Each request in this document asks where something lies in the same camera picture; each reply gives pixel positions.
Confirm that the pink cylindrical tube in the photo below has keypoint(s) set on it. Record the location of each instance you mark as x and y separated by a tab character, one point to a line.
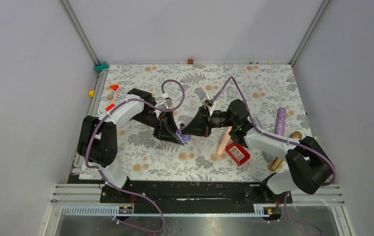
224	142

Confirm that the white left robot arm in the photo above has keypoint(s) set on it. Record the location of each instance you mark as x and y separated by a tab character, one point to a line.
98	143

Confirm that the grey microphone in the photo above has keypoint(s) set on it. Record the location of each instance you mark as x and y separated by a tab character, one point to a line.
269	158

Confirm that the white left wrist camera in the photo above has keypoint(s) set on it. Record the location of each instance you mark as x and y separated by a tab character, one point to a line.
164	105

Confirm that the purple glitter microphone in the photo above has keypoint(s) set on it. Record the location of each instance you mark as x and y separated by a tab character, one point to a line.
280	121

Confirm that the floral patterned mat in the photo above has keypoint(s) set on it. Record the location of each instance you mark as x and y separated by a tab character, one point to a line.
265	88

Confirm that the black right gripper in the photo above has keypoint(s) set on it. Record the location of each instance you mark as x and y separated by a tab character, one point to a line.
202	124

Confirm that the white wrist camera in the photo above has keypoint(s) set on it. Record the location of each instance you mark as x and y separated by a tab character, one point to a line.
164	105
208	103

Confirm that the aluminium frame rail left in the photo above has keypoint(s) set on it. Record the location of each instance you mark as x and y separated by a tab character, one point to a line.
44	82

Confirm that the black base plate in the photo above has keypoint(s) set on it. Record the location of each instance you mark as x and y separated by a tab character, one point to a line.
174	197

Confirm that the aluminium frame rail right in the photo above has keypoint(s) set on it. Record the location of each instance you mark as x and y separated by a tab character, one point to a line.
312	26

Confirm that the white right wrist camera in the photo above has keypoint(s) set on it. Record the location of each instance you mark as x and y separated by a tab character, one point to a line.
208	103

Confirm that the red plastic bin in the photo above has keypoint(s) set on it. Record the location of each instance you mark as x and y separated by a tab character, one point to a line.
238	153

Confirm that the aluminium frame rail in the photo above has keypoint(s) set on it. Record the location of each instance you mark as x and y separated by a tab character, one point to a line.
312	26
44	82

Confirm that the lavender earbud charging case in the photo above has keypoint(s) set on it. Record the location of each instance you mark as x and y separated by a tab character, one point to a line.
184	137

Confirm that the teal curved block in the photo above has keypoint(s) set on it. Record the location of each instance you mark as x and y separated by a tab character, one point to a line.
99	68

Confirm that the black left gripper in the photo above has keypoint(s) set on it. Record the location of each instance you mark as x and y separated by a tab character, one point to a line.
166	128

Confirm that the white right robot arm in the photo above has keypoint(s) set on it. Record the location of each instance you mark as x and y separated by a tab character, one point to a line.
308	165

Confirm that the red wedge block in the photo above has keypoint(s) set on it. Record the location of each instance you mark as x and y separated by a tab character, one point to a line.
114	87

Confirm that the red block near gripper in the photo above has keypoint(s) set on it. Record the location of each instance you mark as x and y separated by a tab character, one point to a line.
108	108

